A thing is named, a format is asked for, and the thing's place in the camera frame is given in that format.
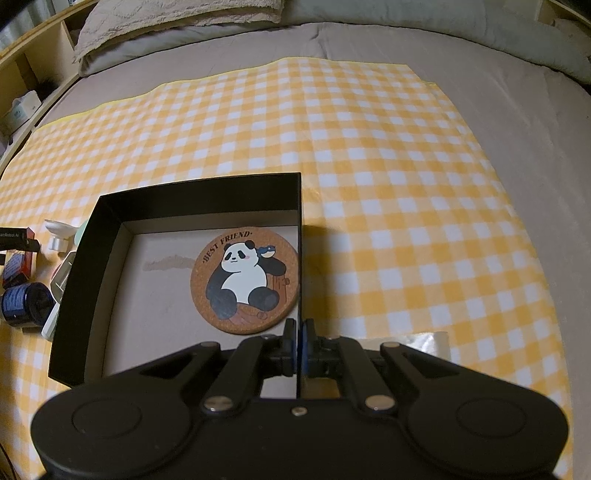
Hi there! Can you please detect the colourful card box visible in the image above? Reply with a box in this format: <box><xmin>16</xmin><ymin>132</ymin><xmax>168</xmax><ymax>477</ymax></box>
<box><xmin>1</xmin><ymin>226</ymin><xmax>41</xmax><ymax>289</ymax></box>

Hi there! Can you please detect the white tissue box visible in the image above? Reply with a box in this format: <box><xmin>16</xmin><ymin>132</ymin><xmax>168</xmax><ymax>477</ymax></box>
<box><xmin>0</xmin><ymin>90</ymin><xmax>42</xmax><ymax>134</ymax></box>

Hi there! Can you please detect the wooden bedside shelf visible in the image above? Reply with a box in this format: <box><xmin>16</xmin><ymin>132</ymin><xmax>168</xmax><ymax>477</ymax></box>
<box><xmin>0</xmin><ymin>0</ymin><xmax>100</xmax><ymax>176</ymax></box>

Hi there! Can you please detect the grey folded duvet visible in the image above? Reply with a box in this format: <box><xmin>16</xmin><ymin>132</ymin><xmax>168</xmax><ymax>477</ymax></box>
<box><xmin>78</xmin><ymin>0</ymin><xmax>591</xmax><ymax>93</ymax></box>

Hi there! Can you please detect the white plastic case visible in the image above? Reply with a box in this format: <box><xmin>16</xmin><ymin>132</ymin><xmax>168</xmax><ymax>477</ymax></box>
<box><xmin>48</xmin><ymin>249</ymin><xmax>79</xmax><ymax>305</ymax></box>

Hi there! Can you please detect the yellow checked cloth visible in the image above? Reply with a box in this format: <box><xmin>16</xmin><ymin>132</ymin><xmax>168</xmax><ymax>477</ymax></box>
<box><xmin>0</xmin><ymin>56</ymin><xmax>575</xmax><ymax>480</ymax></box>

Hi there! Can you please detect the dark blue bottle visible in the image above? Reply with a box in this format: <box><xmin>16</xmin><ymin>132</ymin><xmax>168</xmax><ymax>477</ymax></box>
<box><xmin>0</xmin><ymin>282</ymin><xmax>55</xmax><ymax>329</ymax></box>

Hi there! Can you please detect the black cardboard box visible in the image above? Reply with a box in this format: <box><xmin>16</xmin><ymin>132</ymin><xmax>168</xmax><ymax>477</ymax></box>
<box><xmin>48</xmin><ymin>172</ymin><xmax>306</xmax><ymax>400</ymax></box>

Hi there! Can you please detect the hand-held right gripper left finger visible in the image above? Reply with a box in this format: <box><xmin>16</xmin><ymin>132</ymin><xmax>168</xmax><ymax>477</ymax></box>
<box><xmin>136</xmin><ymin>319</ymin><xmax>297</xmax><ymax>415</ymax></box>

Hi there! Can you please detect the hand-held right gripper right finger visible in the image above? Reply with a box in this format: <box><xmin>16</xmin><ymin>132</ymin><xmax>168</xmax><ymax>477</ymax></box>
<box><xmin>300</xmin><ymin>319</ymin><xmax>458</xmax><ymax>415</ymax></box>

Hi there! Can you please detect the white plastic tube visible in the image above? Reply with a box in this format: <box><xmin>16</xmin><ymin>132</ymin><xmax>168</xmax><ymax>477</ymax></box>
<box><xmin>41</xmin><ymin>302</ymin><xmax>63</xmax><ymax>342</ymax></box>

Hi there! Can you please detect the small white plastic holder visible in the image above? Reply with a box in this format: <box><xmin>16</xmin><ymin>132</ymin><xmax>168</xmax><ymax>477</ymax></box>
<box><xmin>44</xmin><ymin>219</ymin><xmax>77</xmax><ymax>252</ymax></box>

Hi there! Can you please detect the round cork panda coaster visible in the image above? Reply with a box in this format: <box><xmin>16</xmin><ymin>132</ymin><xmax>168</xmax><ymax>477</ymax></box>
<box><xmin>191</xmin><ymin>229</ymin><xmax>301</xmax><ymax>334</ymax></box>

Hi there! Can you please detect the beige textured pillow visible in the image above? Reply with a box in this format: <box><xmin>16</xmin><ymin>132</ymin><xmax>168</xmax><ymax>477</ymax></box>
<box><xmin>74</xmin><ymin>0</ymin><xmax>284</xmax><ymax>77</ymax></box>

